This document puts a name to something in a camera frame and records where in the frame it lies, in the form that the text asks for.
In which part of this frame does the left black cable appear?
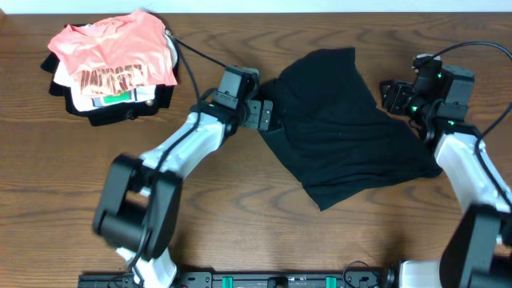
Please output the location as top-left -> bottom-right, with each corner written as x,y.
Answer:
127,35 -> 227,281

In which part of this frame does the black garment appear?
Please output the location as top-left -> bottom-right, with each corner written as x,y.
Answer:
260,47 -> 442,210

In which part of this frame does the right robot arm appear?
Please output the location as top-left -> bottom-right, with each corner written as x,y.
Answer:
380,54 -> 511,288

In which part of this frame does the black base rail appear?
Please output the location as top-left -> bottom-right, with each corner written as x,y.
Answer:
77,268 -> 398,288

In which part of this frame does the white folded t-shirt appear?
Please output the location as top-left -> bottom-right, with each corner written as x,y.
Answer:
56,32 -> 178,112

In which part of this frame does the right black cable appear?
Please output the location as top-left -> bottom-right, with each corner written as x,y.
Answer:
419,41 -> 512,201

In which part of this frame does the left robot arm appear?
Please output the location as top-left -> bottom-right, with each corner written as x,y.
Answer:
78,66 -> 273,287

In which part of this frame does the black cable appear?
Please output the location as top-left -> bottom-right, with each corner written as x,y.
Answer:
127,35 -> 227,281
419,41 -> 512,201

